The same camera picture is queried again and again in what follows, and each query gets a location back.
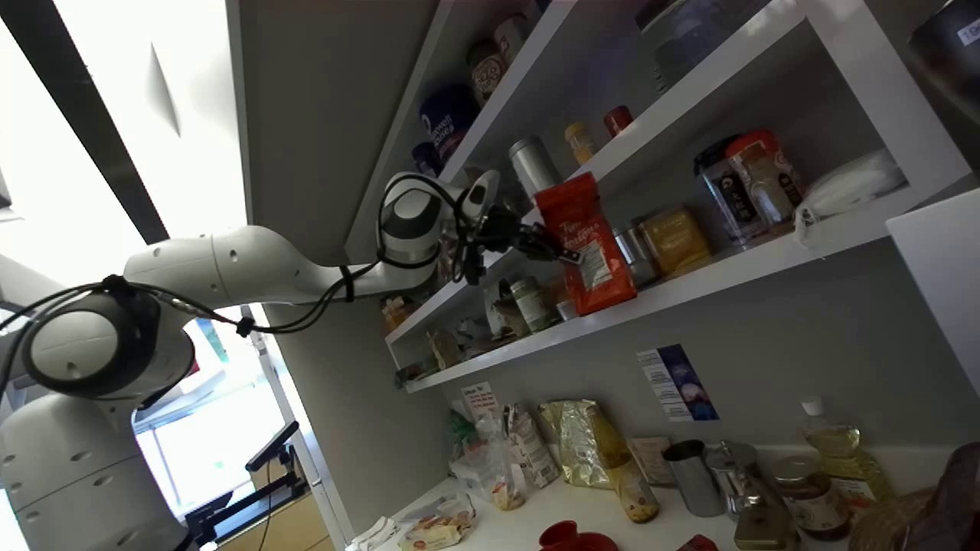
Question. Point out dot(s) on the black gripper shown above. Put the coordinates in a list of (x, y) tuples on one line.
[(506, 230)]

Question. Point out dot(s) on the orange foil sachet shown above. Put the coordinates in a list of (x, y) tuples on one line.
[(592, 245)]

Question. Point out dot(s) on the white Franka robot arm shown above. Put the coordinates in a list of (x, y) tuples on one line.
[(233, 264)]

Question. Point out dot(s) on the jar with green label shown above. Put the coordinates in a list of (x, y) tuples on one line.
[(534, 305)]

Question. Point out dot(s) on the silver tin can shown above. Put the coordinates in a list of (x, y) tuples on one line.
[(534, 168)]

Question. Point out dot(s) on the small dark jar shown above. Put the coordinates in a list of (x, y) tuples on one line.
[(504, 321)]

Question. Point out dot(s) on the grey metal can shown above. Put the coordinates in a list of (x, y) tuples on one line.
[(635, 254)]

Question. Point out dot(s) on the yellow tin can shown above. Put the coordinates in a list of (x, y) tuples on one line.
[(579, 143)]

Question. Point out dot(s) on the yellow food packet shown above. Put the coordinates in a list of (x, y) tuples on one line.
[(675, 244)]

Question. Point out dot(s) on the red tin can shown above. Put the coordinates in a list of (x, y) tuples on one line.
[(617, 122)]

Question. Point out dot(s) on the blue food packet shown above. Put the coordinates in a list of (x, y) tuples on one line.
[(448, 117)]

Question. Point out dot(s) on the white printed food bag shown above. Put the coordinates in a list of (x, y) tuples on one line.
[(478, 407)]

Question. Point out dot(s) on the brown glass jar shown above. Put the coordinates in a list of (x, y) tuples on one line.
[(485, 68)]

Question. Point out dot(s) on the dark coffee box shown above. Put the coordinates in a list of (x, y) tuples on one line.
[(727, 195)]

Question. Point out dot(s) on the blue and white poster card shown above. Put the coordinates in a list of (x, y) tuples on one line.
[(677, 384)]

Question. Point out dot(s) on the gold foil bag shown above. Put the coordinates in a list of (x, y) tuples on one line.
[(583, 438)]

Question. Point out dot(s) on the white patterned food bag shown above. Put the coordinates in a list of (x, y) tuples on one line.
[(530, 449)]

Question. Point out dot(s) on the pale glass jar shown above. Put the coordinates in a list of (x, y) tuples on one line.
[(513, 32)]

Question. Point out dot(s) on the dark lidded jar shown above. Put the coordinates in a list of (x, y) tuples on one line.
[(767, 176)]

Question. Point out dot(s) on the glass jar of pasta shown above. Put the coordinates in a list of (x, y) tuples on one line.
[(635, 490)]

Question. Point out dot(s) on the dark bowl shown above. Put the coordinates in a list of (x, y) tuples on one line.
[(675, 14)]

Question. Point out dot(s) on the steel canister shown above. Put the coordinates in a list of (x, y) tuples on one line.
[(696, 478)]

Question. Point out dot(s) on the red cup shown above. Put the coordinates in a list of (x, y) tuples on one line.
[(558, 528)]

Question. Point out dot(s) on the clear bag of snacks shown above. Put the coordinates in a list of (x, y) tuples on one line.
[(438, 522)]

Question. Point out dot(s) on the red saucer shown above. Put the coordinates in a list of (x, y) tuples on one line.
[(592, 539)]

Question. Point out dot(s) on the white stacked dishes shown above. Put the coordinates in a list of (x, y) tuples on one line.
[(853, 184)]

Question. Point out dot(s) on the red round plate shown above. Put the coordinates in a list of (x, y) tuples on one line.
[(699, 543)]

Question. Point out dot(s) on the dark moka pot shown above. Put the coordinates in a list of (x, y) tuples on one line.
[(760, 511)]

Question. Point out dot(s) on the yellow oil bottle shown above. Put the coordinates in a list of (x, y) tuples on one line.
[(837, 438)]

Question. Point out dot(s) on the glass jar with gold lid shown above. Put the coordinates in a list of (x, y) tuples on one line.
[(815, 507)]

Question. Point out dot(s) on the black metal stand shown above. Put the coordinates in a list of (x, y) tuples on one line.
[(245, 490)]

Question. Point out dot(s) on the white cabinet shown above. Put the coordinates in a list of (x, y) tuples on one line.
[(944, 277)]

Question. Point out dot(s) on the deep wicker basket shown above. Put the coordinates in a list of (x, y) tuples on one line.
[(918, 507)]

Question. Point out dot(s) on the black window beam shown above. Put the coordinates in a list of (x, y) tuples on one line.
[(93, 112)]

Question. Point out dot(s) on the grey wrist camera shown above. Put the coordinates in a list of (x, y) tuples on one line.
[(478, 195)]

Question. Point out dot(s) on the white wall shelf unit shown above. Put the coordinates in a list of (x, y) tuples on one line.
[(775, 254)]

